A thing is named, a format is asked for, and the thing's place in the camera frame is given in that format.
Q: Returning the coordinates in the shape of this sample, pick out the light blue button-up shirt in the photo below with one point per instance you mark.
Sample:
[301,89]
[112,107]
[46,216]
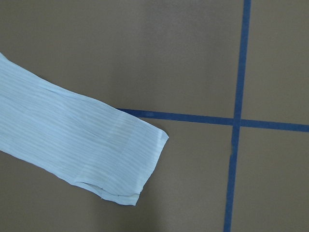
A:
[79,139]

